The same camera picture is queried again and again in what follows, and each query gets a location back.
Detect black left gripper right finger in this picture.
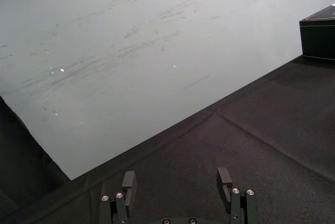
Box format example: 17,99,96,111
217,167,259,224

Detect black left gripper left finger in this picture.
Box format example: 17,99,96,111
100,171,137,224

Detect black table cloth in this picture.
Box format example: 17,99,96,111
0,53,335,224

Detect black box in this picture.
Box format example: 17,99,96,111
299,4,335,61

